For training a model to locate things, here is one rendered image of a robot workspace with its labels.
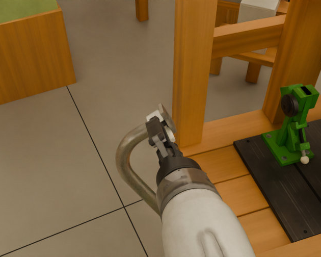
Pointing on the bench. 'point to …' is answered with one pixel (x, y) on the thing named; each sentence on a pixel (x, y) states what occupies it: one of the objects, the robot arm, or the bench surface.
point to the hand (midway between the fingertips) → (160, 128)
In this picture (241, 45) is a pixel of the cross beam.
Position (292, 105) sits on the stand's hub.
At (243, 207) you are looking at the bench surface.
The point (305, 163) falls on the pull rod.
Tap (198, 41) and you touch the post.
